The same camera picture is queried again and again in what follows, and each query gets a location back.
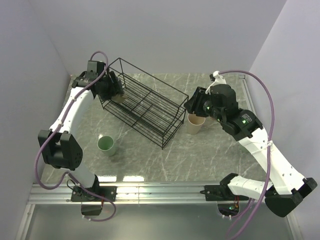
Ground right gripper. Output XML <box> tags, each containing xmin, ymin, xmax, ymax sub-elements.
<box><xmin>183</xmin><ymin>86</ymin><xmax>225</xmax><ymax>123</ymax></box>

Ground beige ceramic mug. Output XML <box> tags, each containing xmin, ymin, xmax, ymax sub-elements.
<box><xmin>111</xmin><ymin>93</ymin><xmax>128</xmax><ymax>104</ymax></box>

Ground beige plastic tumbler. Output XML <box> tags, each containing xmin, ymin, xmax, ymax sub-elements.
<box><xmin>187</xmin><ymin>114</ymin><xmax>206</xmax><ymax>135</ymax></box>

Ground green tumbler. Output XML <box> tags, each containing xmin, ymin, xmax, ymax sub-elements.
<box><xmin>97</xmin><ymin>136</ymin><xmax>116</xmax><ymax>157</ymax></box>

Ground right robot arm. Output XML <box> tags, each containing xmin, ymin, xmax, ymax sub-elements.
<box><xmin>184</xmin><ymin>84</ymin><xmax>318</xmax><ymax>218</ymax></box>

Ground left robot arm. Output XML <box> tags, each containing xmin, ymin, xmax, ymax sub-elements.
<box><xmin>38</xmin><ymin>59</ymin><xmax>124</xmax><ymax>201</ymax></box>

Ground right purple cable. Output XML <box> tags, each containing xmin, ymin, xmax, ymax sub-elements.
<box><xmin>224</xmin><ymin>70</ymin><xmax>275</xmax><ymax>239</ymax></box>

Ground black wire dish rack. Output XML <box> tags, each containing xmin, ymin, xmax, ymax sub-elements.
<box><xmin>101</xmin><ymin>57</ymin><xmax>189</xmax><ymax>149</ymax></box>

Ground aluminium side rail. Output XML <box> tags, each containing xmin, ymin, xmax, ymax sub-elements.
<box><xmin>238</xmin><ymin>74</ymin><xmax>256</xmax><ymax>115</ymax></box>

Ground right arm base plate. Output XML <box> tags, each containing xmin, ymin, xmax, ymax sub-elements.
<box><xmin>199</xmin><ymin>185</ymin><xmax>249</xmax><ymax>202</ymax></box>

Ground aluminium mounting rail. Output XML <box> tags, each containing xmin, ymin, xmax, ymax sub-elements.
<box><xmin>27</xmin><ymin>182</ymin><xmax>276</xmax><ymax>204</ymax></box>

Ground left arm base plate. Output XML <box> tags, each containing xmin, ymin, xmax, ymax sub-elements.
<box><xmin>70</xmin><ymin>186</ymin><xmax>117</xmax><ymax>202</ymax></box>

